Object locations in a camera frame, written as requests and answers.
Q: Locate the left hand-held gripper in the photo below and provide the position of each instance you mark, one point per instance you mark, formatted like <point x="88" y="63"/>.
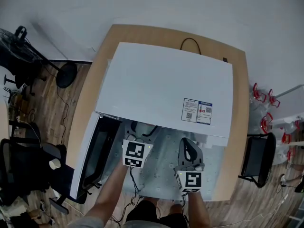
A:
<point x="134" y="151"/>

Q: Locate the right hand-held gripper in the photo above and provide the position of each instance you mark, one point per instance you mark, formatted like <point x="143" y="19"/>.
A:
<point x="190" y="180"/>

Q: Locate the white microwave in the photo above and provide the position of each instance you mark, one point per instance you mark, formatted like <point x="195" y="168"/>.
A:
<point x="161" y="84"/>

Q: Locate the person's right forearm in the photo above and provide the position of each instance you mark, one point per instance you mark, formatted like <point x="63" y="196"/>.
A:
<point x="198" y="210"/>

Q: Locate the person's left forearm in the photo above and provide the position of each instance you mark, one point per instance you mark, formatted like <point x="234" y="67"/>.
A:
<point x="111" y="191"/>

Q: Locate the white paper cup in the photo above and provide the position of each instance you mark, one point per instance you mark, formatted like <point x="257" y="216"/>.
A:
<point x="55" y="164"/>

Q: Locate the pale patterned table mat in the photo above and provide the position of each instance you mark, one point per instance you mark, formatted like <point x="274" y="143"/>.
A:
<point x="161" y="170"/>

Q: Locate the person's right leg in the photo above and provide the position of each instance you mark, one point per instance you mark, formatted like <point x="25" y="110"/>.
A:
<point x="177" y="208"/>

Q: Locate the person's leg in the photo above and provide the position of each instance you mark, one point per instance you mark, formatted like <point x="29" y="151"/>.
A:
<point x="149" y="199"/>
<point x="177" y="208"/>
<point x="295" y="179"/>

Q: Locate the person's left leg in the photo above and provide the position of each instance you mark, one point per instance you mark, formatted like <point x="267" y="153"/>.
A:
<point x="149" y="199"/>

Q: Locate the black folding chair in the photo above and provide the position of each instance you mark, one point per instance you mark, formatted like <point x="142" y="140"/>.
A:
<point x="260" y="155"/>

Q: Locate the person's black shorts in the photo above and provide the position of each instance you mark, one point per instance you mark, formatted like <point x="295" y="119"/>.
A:
<point x="145" y="212"/>

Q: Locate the pile of clear water jugs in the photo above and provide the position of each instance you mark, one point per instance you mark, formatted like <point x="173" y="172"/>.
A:
<point x="263" y="122"/>

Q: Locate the black standing fan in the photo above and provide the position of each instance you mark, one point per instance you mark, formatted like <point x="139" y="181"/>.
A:
<point x="66" y="76"/>

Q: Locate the small black plug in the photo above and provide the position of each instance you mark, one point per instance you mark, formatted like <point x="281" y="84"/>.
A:
<point x="225" y="59"/>

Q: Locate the person's grey shirt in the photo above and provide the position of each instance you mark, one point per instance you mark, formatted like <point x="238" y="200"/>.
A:
<point x="85" y="222"/>

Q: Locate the white cardboard box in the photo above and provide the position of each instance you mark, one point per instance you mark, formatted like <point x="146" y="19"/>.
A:
<point x="289" y="103"/>

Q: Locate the large black office chair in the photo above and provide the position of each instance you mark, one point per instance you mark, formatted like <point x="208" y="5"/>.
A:
<point x="28" y="165"/>

